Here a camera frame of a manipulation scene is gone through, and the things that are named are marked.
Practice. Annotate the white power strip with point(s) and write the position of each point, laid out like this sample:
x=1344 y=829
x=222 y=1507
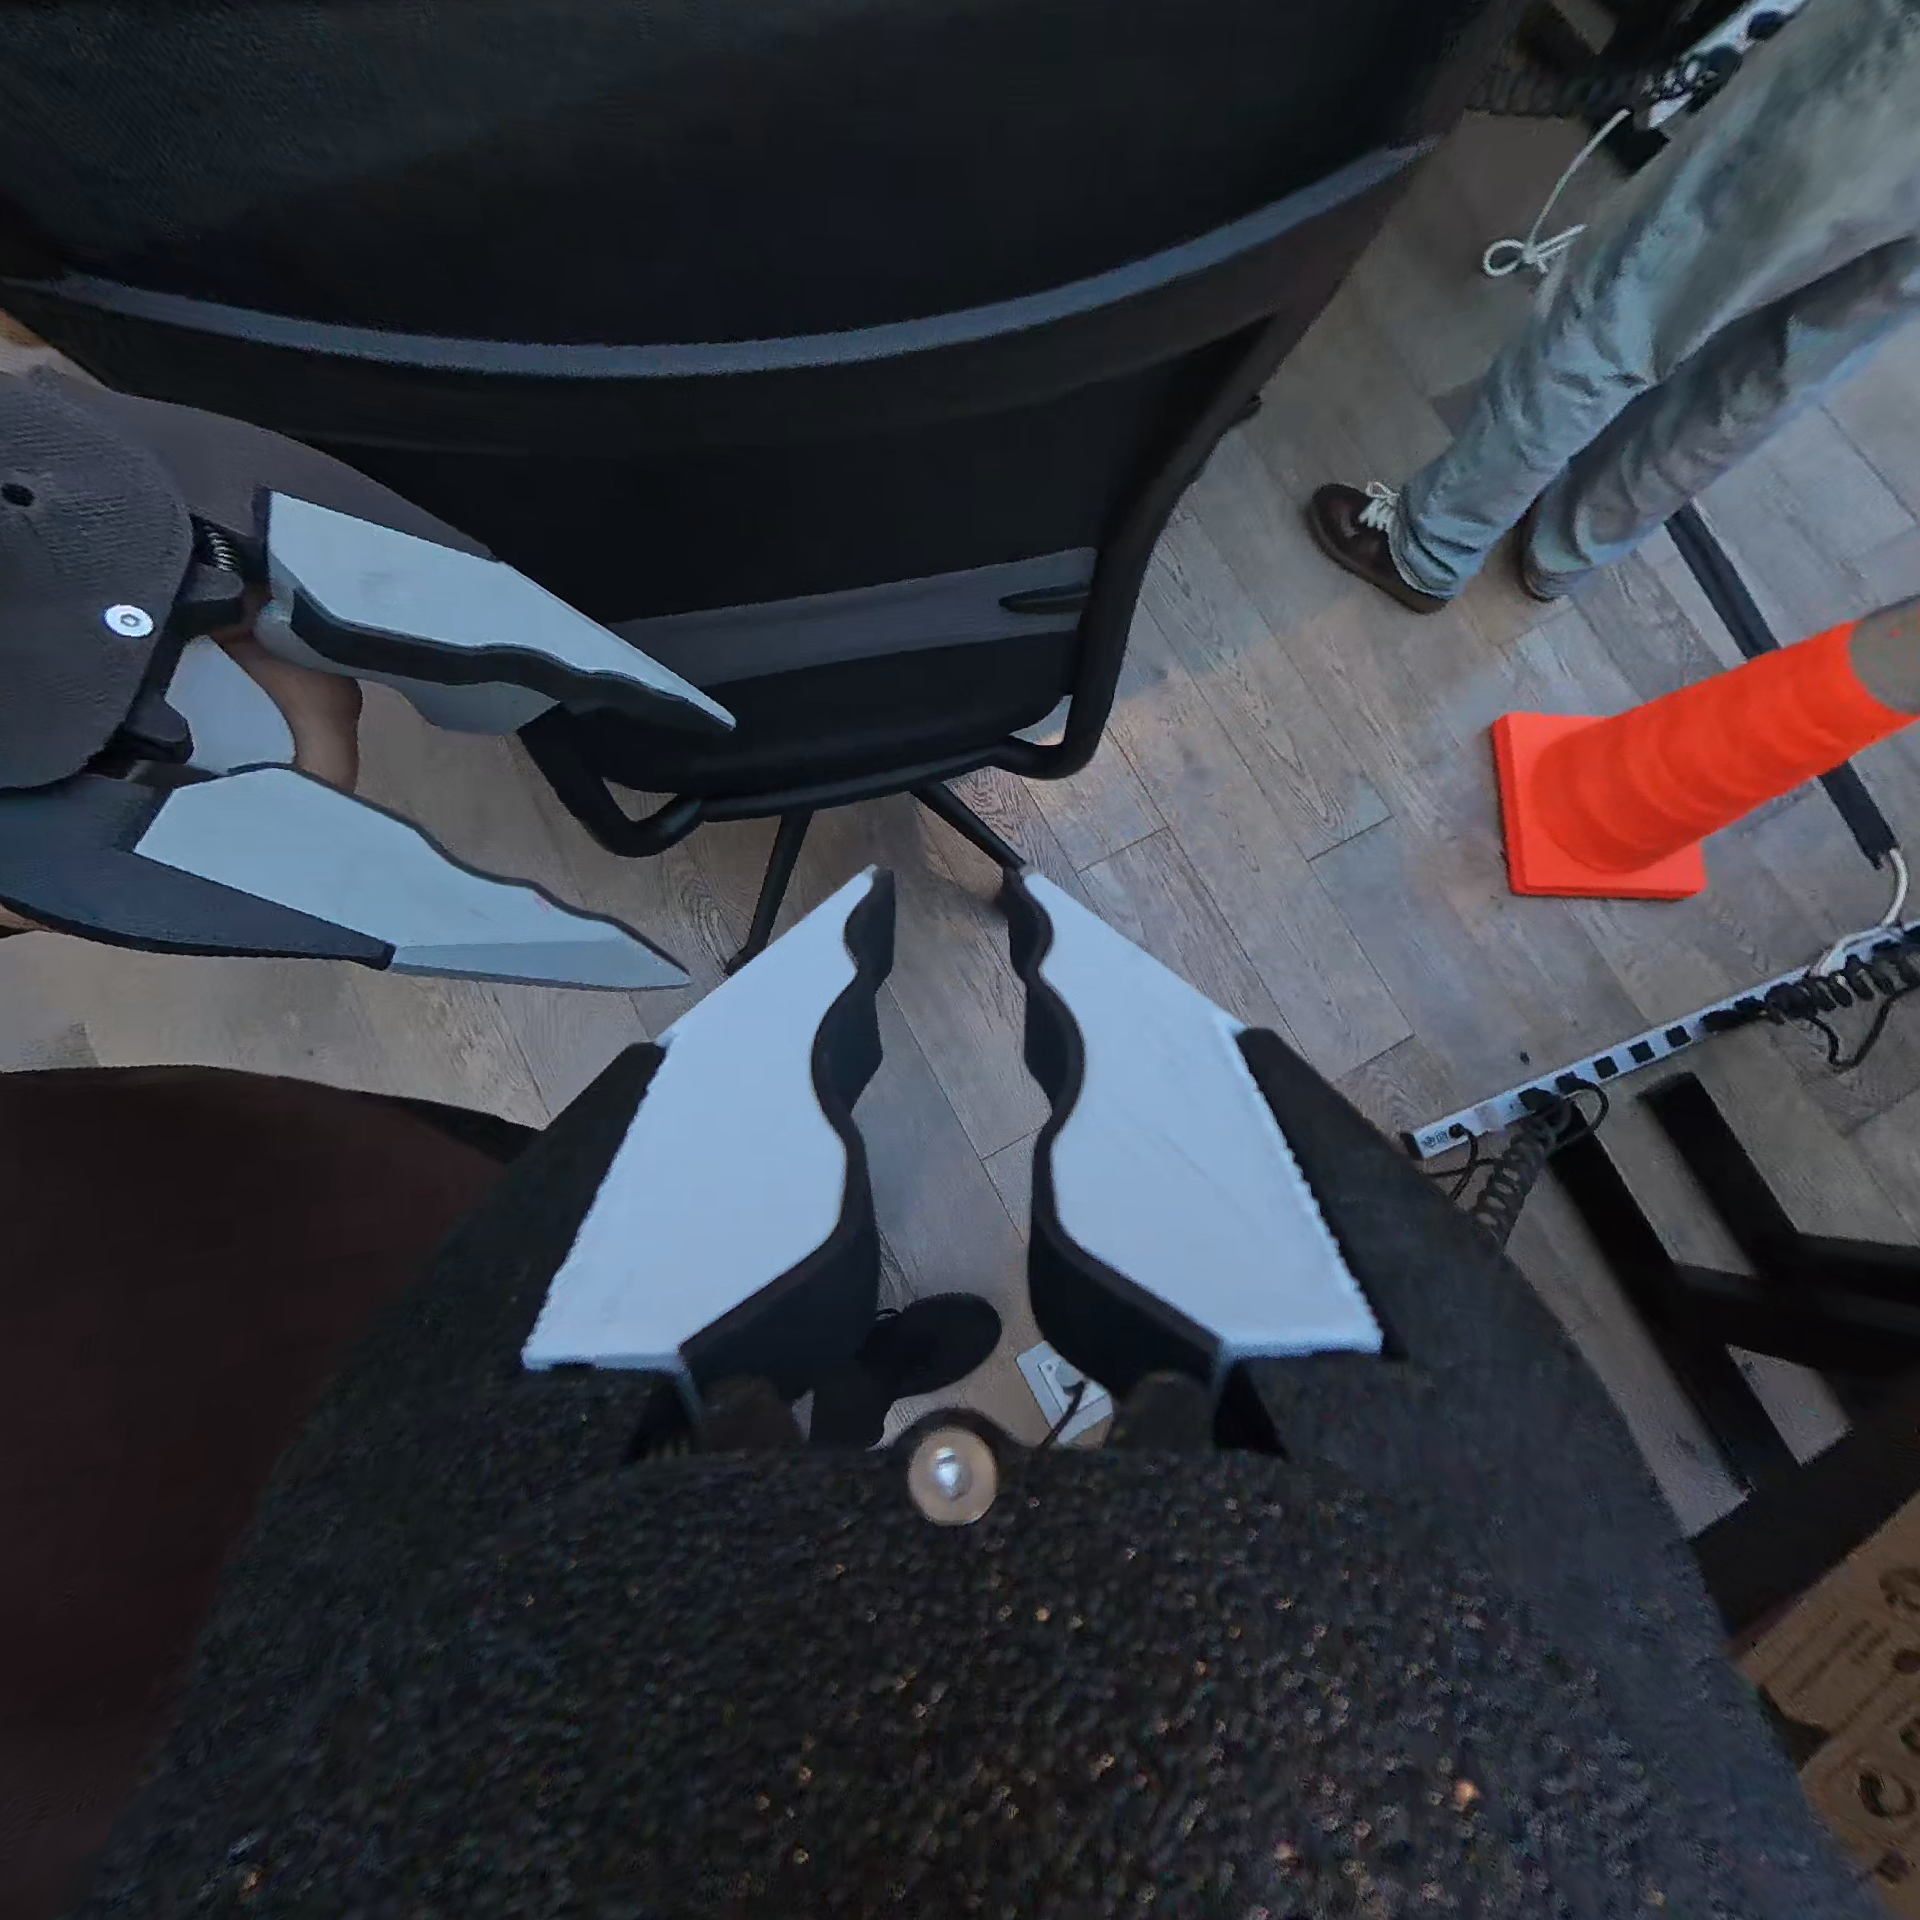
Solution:
x=1589 y=1067

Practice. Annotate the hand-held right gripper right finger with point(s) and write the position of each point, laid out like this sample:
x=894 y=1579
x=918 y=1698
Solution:
x=1201 y=1200

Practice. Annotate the black table leg frame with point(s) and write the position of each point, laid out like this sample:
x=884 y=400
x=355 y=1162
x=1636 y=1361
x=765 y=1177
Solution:
x=1723 y=1289

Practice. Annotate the black mesh office chair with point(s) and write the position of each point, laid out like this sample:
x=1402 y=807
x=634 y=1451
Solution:
x=674 y=181

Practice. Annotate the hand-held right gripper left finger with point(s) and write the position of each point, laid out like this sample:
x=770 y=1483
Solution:
x=705 y=1200

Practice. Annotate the person's left hand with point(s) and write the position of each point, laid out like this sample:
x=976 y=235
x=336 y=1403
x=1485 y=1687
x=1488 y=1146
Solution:
x=323 y=727

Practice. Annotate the orange striped traffic cone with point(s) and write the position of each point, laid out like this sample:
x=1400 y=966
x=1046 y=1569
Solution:
x=1681 y=763

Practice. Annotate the floor outlet box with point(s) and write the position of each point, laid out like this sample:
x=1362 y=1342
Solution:
x=1049 y=1371

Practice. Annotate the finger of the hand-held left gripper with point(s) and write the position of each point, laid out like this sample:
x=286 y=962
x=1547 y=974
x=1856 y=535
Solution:
x=299 y=856
x=404 y=599

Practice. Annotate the person's black shoe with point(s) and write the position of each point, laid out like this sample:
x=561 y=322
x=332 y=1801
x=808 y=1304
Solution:
x=931 y=1342

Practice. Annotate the brown printed cardboard box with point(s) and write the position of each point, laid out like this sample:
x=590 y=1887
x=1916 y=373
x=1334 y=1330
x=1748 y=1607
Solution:
x=1861 y=1680

